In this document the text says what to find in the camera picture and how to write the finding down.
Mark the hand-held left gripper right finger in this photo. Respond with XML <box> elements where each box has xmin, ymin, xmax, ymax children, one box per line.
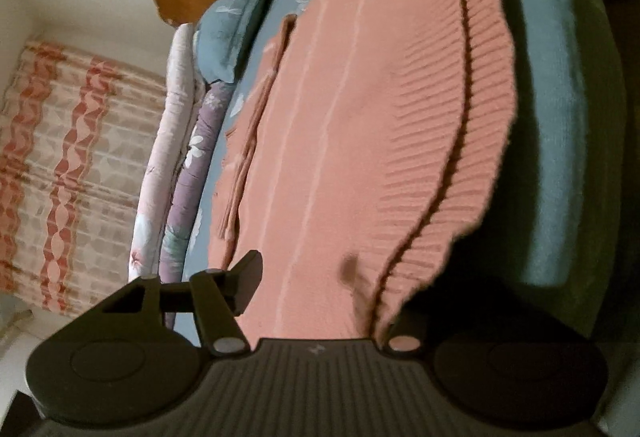
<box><xmin>383</xmin><ymin>308</ymin><xmax>436</xmax><ymax>356</ymax></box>

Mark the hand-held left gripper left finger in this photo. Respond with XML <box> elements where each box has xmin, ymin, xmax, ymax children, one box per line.
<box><xmin>101</xmin><ymin>249</ymin><xmax>264</xmax><ymax>359</ymax></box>

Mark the pink striped knit sweater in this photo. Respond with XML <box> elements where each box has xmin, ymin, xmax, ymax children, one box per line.
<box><xmin>207</xmin><ymin>0</ymin><xmax>518</xmax><ymax>343</ymax></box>

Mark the pale pink floral quilt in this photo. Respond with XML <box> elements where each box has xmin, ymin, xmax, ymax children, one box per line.
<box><xmin>127</xmin><ymin>22</ymin><xmax>211</xmax><ymax>283</ymax></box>

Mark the blue printed pillow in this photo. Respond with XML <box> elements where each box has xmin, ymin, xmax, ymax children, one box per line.
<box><xmin>192</xmin><ymin>0</ymin><xmax>271</xmax><ymax>85</ymax></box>

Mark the red patterned curtain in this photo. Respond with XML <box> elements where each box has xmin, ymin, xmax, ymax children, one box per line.
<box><xmin>0</xmin><ymin>40</ymin><xmax>168</xmax><ymax>318</ymax></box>

